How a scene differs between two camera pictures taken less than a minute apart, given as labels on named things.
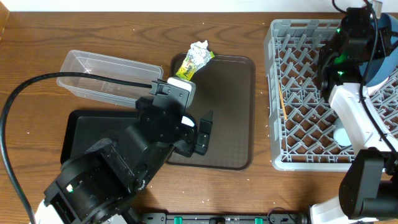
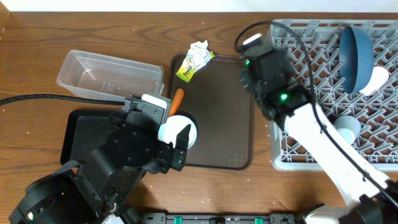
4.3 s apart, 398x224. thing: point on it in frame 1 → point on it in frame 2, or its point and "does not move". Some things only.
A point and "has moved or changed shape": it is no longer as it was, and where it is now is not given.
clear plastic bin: x=109 y=67 does not move
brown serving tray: x=226 y=85 does not move
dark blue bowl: x=374 y=71 has moved or changed shape
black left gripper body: x=193 y=137 → x=168 y=152
